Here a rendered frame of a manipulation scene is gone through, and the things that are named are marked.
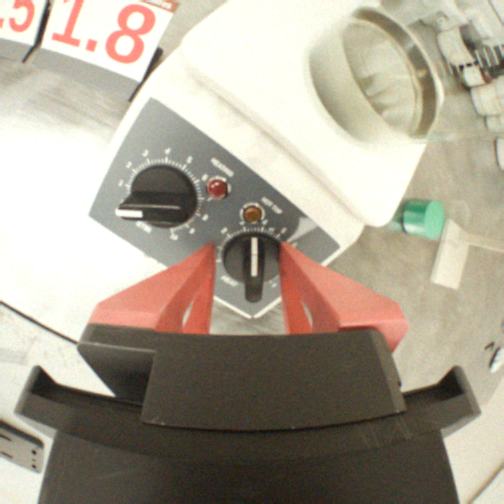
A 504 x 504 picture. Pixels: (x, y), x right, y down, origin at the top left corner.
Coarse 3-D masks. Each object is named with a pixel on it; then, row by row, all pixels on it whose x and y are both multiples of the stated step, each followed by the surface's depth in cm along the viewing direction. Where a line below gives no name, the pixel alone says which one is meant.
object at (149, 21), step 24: (72, 0) 8; (96, 0) 9; (120, 0) 9; (72, 24) 10; (96, 24) 10; (120, 24) 10; (144, 24) 11; (72, 48) 11; (96, 48) 11; (120, 48) 12; (144, 48) 12
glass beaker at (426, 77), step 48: (384, 0) 4; (432, 0) 3; (480, 0) 2; (336, 48) 6; (384, 48) 5; (432, 48) 4; (480, 48) 3; (336, 96) 7; (384, 96) 6; (432, 96) 5; (480, 96) 4; (384, 144) 9
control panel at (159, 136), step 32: (160, 128) 10; (192, 128) 10; (128, 160) 11; (160, 160) 11; (192, 160) 11; (224, 160) 11; (128, 192) 12; (256, 192) 12; (128, 224) 13; (192, 224) 13; (224, 224) 13; (256, 224) 13; (288, 224) 13; (160, 256) 14; (320, 256) 14; (224, 288) 15
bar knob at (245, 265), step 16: (240, 240) 13; (256, 240) 12; (272, 240) 13; (224, 256) 13; (240, 256) 13; (256, 256) 11; (272, 256) 13; (240, 272) 14; (256, 272) 12; (272, 272) 14; (256, 288) 13
